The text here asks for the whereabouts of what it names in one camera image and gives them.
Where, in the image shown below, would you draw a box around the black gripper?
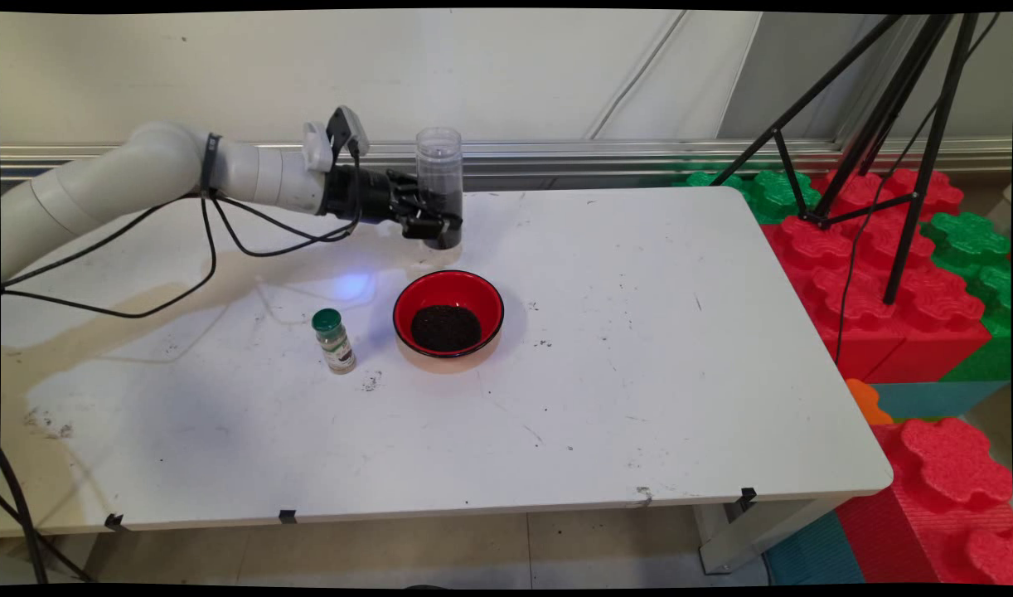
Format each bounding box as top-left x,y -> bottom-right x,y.
320,166 -> 463,241

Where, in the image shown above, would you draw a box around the clear plastic jar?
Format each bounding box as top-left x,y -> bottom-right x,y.
415,127 -> 464,251

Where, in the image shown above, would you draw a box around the black grains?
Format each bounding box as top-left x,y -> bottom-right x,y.
410,304 -> 482,352

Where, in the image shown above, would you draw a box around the red bowl with black rim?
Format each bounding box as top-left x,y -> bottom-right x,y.
392,269 -> 506,374

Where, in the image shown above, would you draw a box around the spice bottle with green lid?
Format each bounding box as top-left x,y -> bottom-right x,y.
312,308 -> 358,376

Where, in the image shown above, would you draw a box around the green foam block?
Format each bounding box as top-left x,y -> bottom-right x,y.
672,162 -> 822,226
921,211 -> 1013,382

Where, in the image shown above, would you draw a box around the large red foam block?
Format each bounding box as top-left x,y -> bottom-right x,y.
759,168 -> 992,384

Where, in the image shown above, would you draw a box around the white table leg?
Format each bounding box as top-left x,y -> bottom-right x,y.
693,496 -> 847,575

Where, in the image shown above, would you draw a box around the orange foam piece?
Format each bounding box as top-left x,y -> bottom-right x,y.
845,379 -> 895,426

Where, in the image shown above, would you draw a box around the black tripod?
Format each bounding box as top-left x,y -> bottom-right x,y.
710,12 -> 980,306

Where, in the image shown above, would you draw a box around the teal foam floor mat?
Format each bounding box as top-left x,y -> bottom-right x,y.
762,510 -> 864,585

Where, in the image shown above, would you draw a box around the teal foam block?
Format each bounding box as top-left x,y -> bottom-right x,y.
871,380 -> 1009,420

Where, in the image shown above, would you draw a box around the red foam block with knobs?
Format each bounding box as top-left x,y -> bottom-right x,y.
834,417 -> 1013,585

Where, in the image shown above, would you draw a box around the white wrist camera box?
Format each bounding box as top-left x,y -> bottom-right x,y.
302,105 -> 371,172

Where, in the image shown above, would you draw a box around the aluminium wall rail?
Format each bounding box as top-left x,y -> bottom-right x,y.
1,139 -> 1013,193

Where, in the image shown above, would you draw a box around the black velcro strap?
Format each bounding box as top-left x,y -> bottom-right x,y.
199,133 -> 223,199

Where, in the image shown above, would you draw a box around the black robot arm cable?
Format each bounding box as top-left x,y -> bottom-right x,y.
1,141 -> 366,320

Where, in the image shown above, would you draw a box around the black floor cable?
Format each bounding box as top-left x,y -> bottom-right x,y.
0,448 -> 93,585

